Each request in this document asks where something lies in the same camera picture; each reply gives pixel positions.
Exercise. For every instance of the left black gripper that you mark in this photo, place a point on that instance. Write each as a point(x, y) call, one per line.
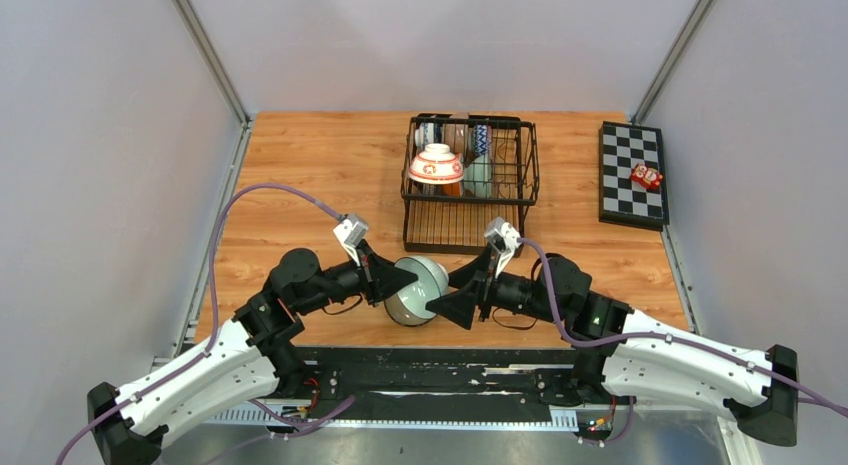
point(380, 279)

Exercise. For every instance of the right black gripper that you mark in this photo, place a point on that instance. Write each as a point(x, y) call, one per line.
point(471, 279)

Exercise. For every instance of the black celadon bowl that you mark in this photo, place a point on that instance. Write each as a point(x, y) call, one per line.
point(408, 306)

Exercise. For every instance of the black cream patterned bowl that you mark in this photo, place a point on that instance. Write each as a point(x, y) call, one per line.
point(425, 189)

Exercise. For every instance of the white orange bowl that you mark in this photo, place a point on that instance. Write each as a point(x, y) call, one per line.
point(453, 189)

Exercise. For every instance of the black wire dish rack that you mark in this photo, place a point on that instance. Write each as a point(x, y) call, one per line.
point(455, 225)

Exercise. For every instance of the pale green bowl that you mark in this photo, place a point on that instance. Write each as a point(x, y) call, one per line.
point(477, 179)

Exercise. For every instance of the red floral small bowl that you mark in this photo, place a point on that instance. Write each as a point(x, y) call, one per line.
point(436, 164)

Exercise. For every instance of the blue floral bowl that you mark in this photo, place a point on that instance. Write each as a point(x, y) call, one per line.
point(427, 133)

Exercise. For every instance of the brown cream glazed bowl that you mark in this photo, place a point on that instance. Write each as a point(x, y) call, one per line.
point(455, 131)

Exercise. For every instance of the red patterned bowl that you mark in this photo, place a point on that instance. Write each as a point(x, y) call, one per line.
point(480, 140)

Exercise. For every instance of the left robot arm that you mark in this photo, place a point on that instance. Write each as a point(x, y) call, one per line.
point(250, 356)

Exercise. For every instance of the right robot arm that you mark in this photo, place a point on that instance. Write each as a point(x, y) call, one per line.
point(624, 353)

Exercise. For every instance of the black white checkerboard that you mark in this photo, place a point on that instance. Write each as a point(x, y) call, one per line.
point(632, 190)

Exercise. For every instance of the small red toy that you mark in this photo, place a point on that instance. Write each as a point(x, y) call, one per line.
point(648, 177)

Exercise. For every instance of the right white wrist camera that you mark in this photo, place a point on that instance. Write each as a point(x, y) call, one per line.
point(503, 238)

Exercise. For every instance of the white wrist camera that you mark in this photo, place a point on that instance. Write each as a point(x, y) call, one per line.
point(349, 232)
point(503, 238)

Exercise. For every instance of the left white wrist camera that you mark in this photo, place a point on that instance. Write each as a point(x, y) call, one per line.
point(349, 232)

